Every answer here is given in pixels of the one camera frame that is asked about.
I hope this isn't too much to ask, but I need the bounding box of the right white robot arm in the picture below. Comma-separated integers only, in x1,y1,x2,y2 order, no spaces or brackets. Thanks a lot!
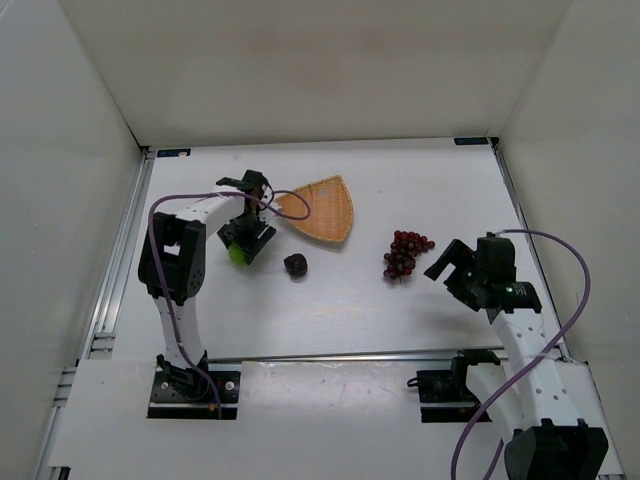
424,232,609,479

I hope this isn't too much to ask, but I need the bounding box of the right blue corner label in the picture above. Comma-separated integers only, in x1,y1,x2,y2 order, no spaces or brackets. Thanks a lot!
453,137,490,146

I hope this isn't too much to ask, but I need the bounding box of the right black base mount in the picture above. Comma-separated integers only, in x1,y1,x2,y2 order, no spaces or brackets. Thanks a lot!
406,370,480,424

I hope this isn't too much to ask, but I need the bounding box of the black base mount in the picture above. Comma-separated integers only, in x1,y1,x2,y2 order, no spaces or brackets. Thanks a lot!
406,370,480,424
147,366,241,420

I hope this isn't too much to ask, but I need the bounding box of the woven triangular fruit basket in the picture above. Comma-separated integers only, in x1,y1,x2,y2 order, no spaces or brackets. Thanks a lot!
275,175,354,243

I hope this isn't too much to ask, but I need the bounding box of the dark purple fake fruit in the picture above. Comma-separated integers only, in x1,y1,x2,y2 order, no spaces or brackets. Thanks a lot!
283,253,308,279

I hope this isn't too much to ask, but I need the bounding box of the right aluminium side rail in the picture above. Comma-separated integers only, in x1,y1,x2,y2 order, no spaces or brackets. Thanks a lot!
488,137,573,362

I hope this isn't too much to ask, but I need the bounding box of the aluminium front rail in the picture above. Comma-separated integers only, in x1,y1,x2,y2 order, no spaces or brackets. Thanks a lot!
204,347,506,365

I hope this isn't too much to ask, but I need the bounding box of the red fake grape bunch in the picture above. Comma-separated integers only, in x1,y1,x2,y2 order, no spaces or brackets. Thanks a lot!
383,230,436,282

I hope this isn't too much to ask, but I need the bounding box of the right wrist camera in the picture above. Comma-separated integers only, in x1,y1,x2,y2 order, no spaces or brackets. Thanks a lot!
476,232,516,277

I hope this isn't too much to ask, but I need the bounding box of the green fake apple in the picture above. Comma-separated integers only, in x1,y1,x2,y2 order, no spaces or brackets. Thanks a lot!
227,243,250,266

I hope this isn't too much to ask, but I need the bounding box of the aluminium side rail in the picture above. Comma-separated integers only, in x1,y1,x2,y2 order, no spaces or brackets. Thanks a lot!
488,137,573,362
77,147,155,362

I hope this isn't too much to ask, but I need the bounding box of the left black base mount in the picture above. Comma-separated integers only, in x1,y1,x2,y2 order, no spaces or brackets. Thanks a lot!
147,366,241,420

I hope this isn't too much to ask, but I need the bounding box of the left blue corner label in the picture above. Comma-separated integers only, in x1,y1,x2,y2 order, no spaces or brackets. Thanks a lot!
156,148,191,158

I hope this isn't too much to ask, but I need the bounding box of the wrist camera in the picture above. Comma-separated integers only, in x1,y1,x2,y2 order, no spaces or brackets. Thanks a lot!
216,170,270,199
476,232,516,277

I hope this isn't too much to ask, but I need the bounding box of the blue corner label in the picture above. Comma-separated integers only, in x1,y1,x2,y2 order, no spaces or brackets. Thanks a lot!
453,137,490,146
156,148,191,158

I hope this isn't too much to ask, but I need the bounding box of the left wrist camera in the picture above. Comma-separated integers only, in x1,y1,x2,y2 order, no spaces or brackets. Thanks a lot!
216,170,270,199

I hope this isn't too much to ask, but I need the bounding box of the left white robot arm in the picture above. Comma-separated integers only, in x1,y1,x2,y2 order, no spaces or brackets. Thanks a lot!
138,187,275,410

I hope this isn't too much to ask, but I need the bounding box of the left aluminium side rail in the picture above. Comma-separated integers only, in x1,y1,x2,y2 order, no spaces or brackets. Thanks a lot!
77,147,155,362

